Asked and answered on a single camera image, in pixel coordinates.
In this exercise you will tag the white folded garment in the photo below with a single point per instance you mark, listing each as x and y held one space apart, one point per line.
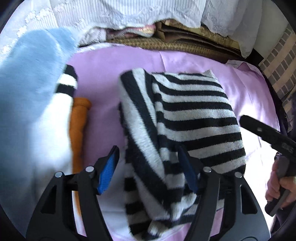
51 139

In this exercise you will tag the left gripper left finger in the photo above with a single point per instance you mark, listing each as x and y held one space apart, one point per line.
53 217

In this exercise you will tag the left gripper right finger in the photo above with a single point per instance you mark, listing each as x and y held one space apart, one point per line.
242 217

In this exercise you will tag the orange folded garment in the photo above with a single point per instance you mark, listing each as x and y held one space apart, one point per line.
78 120

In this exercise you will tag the blue fleece folded garment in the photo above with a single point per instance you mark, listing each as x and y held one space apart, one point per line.
31 74

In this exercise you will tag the purple printed bed sheet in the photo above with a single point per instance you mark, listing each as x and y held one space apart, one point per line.
98 74

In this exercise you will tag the black white striped sweater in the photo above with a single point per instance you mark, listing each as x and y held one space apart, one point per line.
159 112

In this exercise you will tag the woven straw mat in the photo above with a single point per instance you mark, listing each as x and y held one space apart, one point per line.
171 35

